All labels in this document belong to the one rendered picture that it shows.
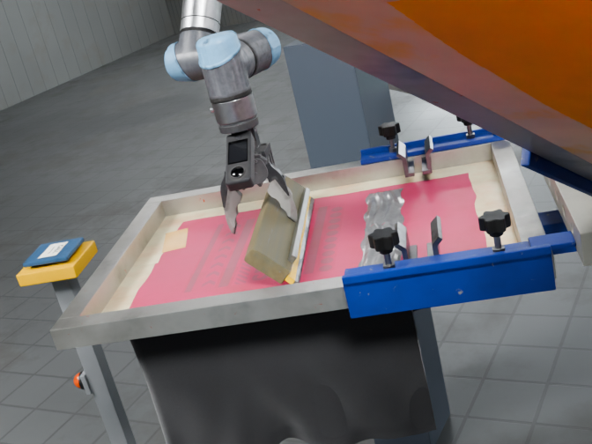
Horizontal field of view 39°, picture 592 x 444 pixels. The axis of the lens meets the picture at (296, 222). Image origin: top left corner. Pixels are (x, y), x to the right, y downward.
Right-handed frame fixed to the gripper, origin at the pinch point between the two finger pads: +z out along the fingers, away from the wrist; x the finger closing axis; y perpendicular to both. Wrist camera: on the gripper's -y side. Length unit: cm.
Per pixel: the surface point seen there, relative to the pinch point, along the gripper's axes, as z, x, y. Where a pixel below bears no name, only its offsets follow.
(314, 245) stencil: 4.2, -8.8, -2.7
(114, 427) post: 46, 49, 12
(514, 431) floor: 99, -39, 65
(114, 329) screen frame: 2.0, 20.6, -28.3
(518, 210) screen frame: 1.2, -44.6, -10.4
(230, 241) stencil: 3.8, 8.6, 5.6
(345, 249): 4.4, -14.9, -6.8
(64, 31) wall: 19, 406, 879
